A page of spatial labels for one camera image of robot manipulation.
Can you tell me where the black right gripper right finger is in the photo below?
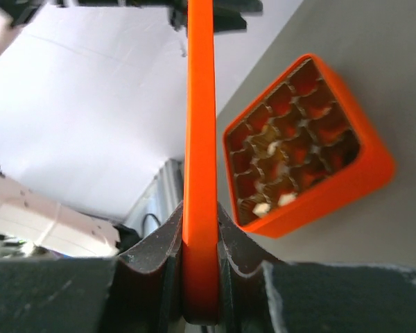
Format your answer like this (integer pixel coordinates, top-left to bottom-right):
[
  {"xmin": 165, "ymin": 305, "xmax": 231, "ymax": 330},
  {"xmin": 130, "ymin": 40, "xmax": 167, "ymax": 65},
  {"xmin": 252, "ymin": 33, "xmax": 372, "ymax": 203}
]
[{"xmin": 216, "ymin": 207, "xmax": 416, "ymax": 332}]

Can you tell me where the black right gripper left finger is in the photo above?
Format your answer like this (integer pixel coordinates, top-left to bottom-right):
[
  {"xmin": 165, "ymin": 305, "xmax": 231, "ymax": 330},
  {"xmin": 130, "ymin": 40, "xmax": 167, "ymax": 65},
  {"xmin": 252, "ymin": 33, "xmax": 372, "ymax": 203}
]
[{"xmin": 0, "ymin": 207, "xmax": 184, "ymax": 332}]

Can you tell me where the orange box lid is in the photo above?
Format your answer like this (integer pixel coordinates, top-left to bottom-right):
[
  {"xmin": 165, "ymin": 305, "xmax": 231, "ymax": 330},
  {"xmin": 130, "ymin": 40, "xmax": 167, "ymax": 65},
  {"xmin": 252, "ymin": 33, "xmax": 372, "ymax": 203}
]
[{"xmin": 182, "ymin": 1, "xmax": 219, "ymax": 325}]

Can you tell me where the white chocolate piece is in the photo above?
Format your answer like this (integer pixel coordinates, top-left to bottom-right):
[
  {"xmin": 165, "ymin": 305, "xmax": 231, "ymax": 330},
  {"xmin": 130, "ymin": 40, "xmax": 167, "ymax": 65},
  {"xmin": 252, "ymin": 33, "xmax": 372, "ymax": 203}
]
[{"xmin": 252, "ymin": 203, "xmax": 271, "ymax": 218}]

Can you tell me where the light chocolate piece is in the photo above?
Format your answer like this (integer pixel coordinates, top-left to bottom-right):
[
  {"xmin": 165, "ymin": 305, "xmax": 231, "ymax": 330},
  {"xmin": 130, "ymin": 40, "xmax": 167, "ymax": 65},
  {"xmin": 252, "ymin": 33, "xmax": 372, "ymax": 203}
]
[{"xmin": 277, "ymin": 193, "xmax": 297, "ymax": 207}]

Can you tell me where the almond chocolate piece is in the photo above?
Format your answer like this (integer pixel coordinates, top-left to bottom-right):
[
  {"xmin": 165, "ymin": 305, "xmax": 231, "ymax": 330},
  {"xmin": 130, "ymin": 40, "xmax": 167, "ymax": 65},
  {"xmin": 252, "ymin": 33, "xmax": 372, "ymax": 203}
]
[{"xmin": 266, "ymin": 140, "xmax": 281, "ymax": 157}]

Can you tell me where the orange chocolate box with grid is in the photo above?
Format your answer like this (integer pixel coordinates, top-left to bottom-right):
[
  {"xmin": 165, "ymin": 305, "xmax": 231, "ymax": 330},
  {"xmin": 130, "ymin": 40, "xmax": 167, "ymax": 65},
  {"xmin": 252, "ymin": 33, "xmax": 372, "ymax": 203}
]
[{"xmin": 223, "ymin": 53, "xmax": 395, "ymax": 238}]

